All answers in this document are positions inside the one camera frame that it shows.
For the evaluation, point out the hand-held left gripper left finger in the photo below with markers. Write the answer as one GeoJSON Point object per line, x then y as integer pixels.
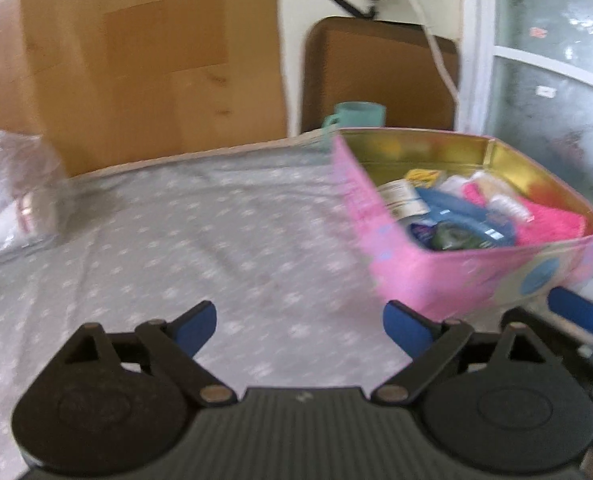
{"type": "Point", "coordinates": [196, 325]}

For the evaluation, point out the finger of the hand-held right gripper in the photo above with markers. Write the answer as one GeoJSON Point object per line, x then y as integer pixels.
{"type": "Point", "coordinates": [581, 311]}

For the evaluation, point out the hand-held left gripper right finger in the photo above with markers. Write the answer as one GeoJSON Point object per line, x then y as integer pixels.
{"type": "Point", "coordinates": [401, 331]}

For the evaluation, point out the pink tin box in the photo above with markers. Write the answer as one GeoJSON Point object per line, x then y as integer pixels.
{"type": "Point", "coordinates": [426, 275]}

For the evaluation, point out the pink towel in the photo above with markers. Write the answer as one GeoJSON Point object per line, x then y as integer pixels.
{"type": "Point", "coordinates": [546, 222]}

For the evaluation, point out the dark green packet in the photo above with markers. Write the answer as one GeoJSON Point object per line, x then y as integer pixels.
{"type": "Point", "coordinates": [451, 237]}

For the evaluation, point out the small white soft item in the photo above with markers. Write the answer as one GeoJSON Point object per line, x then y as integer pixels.
{"type": "Point", "coordinates": [511, 207]}

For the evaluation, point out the white colourful printed packet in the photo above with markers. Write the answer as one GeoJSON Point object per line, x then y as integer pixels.
{"type": "Point", "coordinates": [401, 197]}

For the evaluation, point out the white blue wet wipes packet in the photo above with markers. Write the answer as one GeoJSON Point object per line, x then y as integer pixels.
{"type": "Point", "coordinates": [456, 207]}

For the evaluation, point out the yellow packet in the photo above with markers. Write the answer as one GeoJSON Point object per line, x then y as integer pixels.
{"type": "Point", "coordinates": [424, 177]}

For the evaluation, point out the green cup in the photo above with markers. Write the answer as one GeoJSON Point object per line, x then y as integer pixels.
{"type": "Point", "coordinates": [359, 114]}

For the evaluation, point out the clear plastic bag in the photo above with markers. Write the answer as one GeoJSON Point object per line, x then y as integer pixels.
{"type": "Point", "coordinates": [16, 195]}

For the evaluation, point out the brown chair back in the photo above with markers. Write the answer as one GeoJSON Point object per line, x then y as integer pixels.
{"type": "Point", "coordinates": [376, 65]}

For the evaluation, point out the wooden headboard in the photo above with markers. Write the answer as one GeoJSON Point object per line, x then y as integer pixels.
{"type": "Point", "coordinates": [151, 60]}

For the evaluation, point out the frosted glass door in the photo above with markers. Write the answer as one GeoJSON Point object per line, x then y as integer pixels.
{"type": "Point", "coordinates": [556, 35]}

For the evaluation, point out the black wall hook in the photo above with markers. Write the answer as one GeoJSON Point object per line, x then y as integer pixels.
{"type": "Point", "coordinates": [351, 6]}

